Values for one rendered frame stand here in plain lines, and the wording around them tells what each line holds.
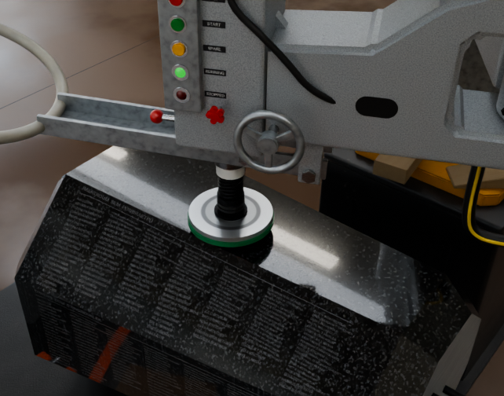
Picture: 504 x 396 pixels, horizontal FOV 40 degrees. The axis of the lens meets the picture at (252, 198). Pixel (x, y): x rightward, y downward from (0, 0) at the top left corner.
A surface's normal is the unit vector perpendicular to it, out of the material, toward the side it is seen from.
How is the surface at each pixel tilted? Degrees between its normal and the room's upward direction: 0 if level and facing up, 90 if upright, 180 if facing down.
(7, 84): 0
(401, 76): 90
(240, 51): 90
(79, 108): 90
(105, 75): 0
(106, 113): 90
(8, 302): 0
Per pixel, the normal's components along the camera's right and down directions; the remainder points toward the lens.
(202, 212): 0.01, -0.79
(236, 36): -0.22, 0.59
